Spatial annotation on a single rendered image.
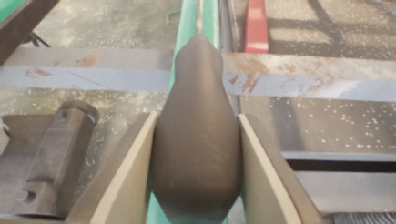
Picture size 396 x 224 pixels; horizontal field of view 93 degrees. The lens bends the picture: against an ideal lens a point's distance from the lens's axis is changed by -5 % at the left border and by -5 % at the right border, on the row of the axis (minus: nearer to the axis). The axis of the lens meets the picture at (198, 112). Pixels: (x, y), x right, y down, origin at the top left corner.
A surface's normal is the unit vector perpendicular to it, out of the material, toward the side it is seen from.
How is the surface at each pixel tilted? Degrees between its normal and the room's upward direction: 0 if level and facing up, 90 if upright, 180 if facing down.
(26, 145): 0
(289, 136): 0
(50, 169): 0
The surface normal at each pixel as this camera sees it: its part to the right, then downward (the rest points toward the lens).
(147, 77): -0.04, 0.81
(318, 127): 0.02, -0.58
